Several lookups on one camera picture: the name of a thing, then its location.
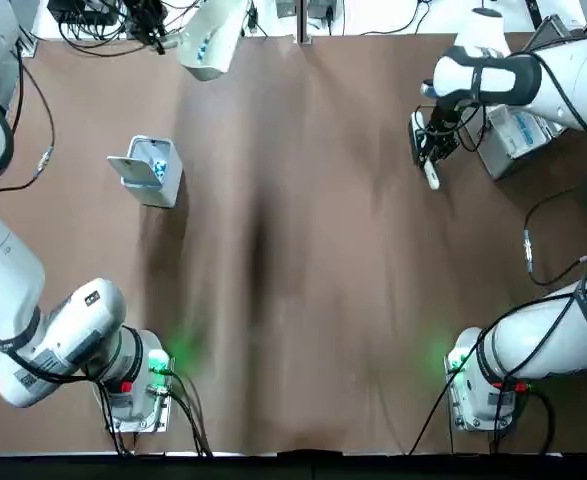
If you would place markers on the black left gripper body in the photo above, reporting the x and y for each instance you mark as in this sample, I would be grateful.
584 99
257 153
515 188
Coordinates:
148 22

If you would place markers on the heap of blue capsules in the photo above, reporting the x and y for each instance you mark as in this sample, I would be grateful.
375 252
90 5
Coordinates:
160 167

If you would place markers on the grey laptop device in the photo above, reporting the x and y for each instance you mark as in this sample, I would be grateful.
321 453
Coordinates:
555 32

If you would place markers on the aluminium profile post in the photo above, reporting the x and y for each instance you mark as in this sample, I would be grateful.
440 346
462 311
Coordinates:
303 22

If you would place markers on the white flip-lid trash can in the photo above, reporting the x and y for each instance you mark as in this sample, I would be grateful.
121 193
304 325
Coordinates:
165 195

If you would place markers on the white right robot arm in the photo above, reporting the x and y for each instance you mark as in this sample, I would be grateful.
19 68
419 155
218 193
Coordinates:
548 330

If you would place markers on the pale grey dustpan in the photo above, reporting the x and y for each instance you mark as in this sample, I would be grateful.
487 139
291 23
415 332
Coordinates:
218 20

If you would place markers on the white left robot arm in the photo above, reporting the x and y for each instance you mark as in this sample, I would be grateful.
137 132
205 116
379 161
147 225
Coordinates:
3 265

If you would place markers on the open aluminium case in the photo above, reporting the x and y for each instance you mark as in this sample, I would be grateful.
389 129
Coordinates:
498 160

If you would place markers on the grey adapter block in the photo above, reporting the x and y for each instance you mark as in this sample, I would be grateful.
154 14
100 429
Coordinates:
323 7
287 6

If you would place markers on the blue white medicine box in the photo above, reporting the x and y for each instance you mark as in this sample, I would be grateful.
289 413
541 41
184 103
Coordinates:
523 127

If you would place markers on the black docking box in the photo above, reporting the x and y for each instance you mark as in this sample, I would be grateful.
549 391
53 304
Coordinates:
83 10

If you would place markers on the aluminium corner post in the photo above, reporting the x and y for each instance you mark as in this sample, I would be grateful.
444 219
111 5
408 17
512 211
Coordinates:
27 42

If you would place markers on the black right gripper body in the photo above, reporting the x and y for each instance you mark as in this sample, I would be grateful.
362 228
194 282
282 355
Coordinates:
440 135

